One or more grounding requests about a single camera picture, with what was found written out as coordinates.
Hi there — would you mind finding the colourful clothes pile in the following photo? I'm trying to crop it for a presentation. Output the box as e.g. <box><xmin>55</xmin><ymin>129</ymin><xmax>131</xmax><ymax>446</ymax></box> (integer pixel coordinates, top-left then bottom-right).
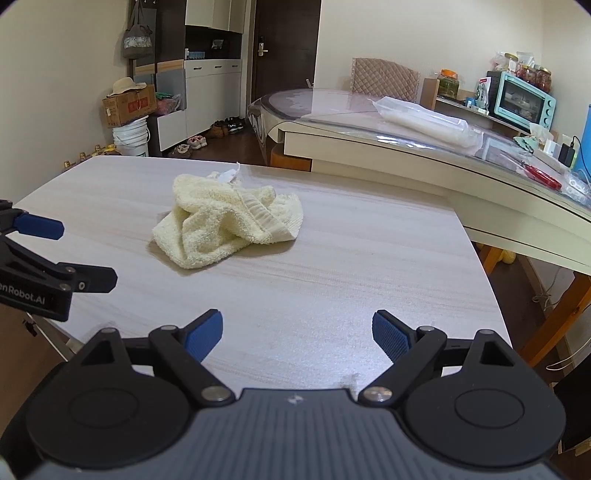
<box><xmin>154</xmin><ymin>92</ymin><xmax>183</xmax><ymax>116</ymax></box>

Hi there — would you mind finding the black case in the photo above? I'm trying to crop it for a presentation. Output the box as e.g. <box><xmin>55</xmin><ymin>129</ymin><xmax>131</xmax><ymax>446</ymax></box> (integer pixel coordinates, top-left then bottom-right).
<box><xmin>551</xmin><ymin>374</ymin><xmax>591</xmax><ymax>462</ymax></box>

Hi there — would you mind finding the white tissue box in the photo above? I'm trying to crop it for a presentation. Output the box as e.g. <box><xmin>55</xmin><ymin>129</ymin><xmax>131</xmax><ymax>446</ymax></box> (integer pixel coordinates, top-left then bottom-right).
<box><xmin>529</xmin><ymin>122</ymin><xmax>555</xmax><ymax>153</ymax></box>

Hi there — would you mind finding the orange lid jar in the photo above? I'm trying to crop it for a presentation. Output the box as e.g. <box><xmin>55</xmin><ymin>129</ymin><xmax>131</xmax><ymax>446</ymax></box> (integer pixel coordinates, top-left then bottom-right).
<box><xmin>438</xmin><ymin>69</ymin><xmax>461</xmax><ymax>97</ymax></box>

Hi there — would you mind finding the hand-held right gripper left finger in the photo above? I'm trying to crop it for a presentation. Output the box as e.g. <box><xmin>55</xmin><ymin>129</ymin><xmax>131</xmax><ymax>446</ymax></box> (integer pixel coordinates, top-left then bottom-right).
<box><xmin>69</xmin><ymin>308</ymin><xmax>235</xmax><ymax>408</ymax></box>

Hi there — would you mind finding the black charger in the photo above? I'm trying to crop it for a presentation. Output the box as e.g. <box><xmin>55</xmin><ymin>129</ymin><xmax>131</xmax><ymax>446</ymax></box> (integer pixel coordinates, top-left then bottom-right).
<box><xmin>558</xmin><ymin>136</ymin><xmax>578</xmax><ymax>167</ymax></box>

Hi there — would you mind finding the crumpled clear plastic bag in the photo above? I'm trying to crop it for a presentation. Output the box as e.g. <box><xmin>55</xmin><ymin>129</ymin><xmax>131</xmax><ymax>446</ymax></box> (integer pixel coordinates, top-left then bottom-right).
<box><xmin>566</xmin><ymin>171</ymin><xmax>591</xmax><ymax>204</ymax></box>

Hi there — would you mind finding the cream terry towel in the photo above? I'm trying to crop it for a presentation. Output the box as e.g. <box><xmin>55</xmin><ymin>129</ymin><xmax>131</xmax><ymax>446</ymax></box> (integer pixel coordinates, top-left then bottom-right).
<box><xmin>151</xmin><ymin>170</ymin><xmax>304</xmax><ymax>270</ymax></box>

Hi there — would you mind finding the grey hanging bag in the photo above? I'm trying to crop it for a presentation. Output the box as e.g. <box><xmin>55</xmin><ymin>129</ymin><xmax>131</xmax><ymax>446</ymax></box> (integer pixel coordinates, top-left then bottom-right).
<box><xmin>121</xmin><ymin>0</ymin><xmax>154</xmax><ymax>60</ymax></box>

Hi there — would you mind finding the straw hat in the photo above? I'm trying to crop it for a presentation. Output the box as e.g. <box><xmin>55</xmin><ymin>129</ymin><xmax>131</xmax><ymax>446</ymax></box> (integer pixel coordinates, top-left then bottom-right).
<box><xmin>113</xmin><ymin>78</ymin><xmax>147</xmax><ymax>97</ymax></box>

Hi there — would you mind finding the teal toaster oven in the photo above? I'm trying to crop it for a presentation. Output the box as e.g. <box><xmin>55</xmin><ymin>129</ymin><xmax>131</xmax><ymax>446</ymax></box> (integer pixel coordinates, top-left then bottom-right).
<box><xmin>493</xmin><ymin>71</ymin><xmax>557</xmax><ymax>130</ymax></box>

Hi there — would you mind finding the cream dining table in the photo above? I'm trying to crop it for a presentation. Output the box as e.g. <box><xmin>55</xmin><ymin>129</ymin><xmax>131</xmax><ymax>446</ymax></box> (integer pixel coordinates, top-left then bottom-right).
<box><xmin>247</xmin><ymin>88</ymin><xmax>591</xmax><ymax>370</ymax></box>

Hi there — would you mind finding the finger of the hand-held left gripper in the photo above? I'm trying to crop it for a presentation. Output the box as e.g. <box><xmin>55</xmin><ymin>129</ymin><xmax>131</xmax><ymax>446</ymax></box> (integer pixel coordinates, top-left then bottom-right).
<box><xmin>0</xmin><ymin>199</ymin><xmax>65</xmax><ymax>241</ymax></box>
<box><xmin>0</xmin><ymin>235</ymin><xmax>118</xmax><ymax>295</ymax></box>

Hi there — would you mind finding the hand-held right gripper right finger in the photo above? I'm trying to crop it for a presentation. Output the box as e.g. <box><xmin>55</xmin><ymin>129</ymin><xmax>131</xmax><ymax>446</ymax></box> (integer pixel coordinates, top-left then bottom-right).
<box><xmin>358</xmin><ymin>309</ymin><xmax>525</xmax><ymax>407</ymax></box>

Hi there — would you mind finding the dark wooden door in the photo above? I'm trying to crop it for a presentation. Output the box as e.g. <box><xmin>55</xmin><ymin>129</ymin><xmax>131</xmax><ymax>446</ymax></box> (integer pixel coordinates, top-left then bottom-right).
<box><xmin>252</xmin><ymin>0</ymin><xmax>321</xmax><ymax>132</ymax></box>

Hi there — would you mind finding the brown cardboard box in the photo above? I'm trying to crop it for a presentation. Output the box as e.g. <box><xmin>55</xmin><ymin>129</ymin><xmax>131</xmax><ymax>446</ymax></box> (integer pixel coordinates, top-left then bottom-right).
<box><xmin>102</xmin><ymin>84</ymin><xmax>158</xmax><ymax>128</ymax></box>

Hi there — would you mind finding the white hallway cabinet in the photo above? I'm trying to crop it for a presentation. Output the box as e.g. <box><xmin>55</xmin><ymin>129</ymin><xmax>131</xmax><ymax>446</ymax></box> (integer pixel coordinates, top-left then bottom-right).
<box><xmin>131</xmin><ymin>0</ymin><xmax>245</xmax><ymax>153</ymax></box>

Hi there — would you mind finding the clear bag of white rolls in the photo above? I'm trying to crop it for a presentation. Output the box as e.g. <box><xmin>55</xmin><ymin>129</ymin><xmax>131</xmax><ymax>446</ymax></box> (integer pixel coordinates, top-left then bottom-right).
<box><xmin>372</xmin><ymin>96</ymin><xmax>483</xmax><ymax>148</ymax></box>

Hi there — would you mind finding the quilted chair back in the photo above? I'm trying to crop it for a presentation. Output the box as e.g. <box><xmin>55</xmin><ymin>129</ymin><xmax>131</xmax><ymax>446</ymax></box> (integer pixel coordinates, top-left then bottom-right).
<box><xmin>351</xmin><ymin>58</ymin><xmax>421</xmax><ymax>104</ymax></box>

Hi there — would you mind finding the red handled tool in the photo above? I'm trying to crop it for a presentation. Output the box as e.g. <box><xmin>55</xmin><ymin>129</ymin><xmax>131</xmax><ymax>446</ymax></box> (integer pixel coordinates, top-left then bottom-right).
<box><xmin>522</xmin><ymin>164</ymin><xmax>563</xmax><ymax>191</ymax></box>

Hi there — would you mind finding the white cable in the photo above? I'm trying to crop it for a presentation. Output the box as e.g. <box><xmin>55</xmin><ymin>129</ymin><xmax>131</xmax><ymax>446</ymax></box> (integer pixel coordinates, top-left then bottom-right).
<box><xmin>531</xmin><ymin>268</ymin><xmax>583</xmax><ymax>371</ymax></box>

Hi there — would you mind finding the white plastic bucket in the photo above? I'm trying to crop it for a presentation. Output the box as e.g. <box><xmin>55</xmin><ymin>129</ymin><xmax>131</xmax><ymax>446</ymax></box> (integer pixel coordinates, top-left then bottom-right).
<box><xmin>112</xmin><ymin>115</ymin><xmax>151</xmax><ymax>158</ymax></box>

